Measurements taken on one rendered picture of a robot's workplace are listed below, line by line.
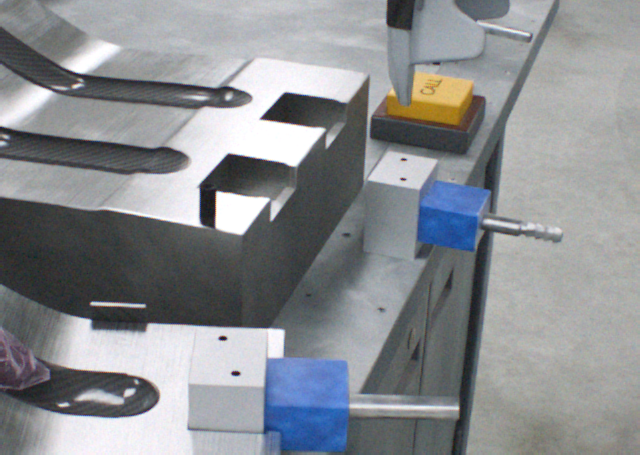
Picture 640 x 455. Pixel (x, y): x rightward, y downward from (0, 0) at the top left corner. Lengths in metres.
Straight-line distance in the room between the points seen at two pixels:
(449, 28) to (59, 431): 0.34
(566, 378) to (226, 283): 1.54
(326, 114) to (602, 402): 1.36
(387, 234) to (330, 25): 0.47
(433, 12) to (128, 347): 0.28
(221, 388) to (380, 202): 0.29
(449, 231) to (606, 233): 1.86
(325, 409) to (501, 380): 1.60
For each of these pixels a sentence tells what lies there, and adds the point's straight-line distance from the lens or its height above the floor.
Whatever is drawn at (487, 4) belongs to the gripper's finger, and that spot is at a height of 0.97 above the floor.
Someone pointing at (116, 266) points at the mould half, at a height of 0.85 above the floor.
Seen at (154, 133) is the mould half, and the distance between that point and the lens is 0.85.
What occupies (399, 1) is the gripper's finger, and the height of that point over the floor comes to 0.99.
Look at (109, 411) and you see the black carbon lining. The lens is 0.66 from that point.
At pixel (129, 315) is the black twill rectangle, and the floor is 0.86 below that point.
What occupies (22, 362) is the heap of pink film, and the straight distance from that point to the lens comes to 0.66.
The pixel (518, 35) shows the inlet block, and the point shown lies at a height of 0.83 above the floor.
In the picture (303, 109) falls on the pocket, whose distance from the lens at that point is 0.91.
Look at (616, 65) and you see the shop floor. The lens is 3.68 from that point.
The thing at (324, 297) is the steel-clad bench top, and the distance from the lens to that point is 0.85.
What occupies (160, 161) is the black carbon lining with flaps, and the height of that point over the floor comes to 0.89.
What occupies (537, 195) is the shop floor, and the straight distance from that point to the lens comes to 2.85.
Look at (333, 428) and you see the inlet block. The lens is 0.63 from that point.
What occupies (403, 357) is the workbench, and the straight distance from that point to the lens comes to 1.25.
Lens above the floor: 1.23
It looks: 27 degrees down
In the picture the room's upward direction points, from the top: 3 degrees clockwise
